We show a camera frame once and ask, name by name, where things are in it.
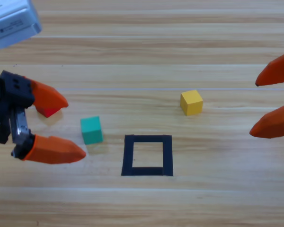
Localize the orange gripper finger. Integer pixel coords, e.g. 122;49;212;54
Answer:
249;103;284;140
255;49;284;87

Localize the yellow wooden cube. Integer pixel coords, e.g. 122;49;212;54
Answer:
179;89;204;117

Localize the red wooden cube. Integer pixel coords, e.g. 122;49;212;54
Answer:
35;105;62;118

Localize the green wooden cube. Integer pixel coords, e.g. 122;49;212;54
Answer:
80;116;104;145

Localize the black tape square outline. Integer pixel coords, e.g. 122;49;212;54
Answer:
121;134;174;177

